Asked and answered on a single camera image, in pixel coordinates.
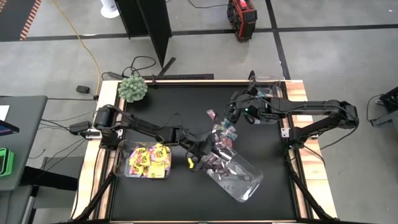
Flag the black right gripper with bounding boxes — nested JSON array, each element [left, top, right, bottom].
[[228, 91, 276, 124]]

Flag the black adapter floor cable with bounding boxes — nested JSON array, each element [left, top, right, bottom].
[[46, 91, 100, 102]]

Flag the grey side desk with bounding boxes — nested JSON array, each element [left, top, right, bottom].
[[0, 95, 78, 224]]

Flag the green artificial succulent plant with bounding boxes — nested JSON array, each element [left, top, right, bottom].
[[117, 75, 149, 104]]

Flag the black diagonal frame strut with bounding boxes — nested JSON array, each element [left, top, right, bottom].
[[73, 149, 121, 222], [284, 146, 335, 222]]

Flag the Hershey's milk chocolate bar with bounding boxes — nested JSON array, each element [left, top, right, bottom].
[[214, 149, 231, 161]]

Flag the yellow extension cord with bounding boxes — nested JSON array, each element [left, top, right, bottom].
[[51, 0, 102, 96]]

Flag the clear plastic bin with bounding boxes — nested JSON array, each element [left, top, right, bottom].
[[113, 140, 173, 180], [248, 76, 282, 125], [201, 145, 264, 203]]

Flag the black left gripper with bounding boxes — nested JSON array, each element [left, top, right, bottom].
[[180, 132, 218, 166]]

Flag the black power brick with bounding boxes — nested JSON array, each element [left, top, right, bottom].
[[68, 120, 91, 134]]

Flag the red black tool case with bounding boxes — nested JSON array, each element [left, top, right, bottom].
[[226, 0, 258, 42]]

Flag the black floor base bar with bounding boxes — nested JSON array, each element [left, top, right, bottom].
[[141, 73, 215, 81]]

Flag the white round pedestal base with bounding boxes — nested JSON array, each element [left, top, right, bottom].
[[99, 0, 121, 19]]

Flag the white paper sheet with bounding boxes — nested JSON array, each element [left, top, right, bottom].
[[0, 105, 11, 122]]

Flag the silver arm base bracket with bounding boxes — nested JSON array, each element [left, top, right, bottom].
[[81, 129, 103, 140]]

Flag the black tool case cable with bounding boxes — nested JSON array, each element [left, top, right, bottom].
[[186, 0, 230, 9]]

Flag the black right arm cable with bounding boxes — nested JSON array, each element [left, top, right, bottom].
[[320, 127, 358, 152]]

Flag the black mat orange striped edge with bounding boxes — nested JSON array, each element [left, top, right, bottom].
[[0, 0, 43, 42]]

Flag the green plastic tray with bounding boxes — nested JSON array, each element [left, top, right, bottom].
[[0, 148, 16, 178]]

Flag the black partition panel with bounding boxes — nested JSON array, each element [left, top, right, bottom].
[[114, 0, 177, 77]]

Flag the black looped floor cable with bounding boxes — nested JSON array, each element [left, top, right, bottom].
[[101, 55, 157, 80]]

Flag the grey metal table frame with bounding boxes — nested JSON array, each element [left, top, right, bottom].
[[370, 109, 398, 128]]

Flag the dark tablet device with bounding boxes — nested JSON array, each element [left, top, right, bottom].
[[0, 119, 20, 137]]

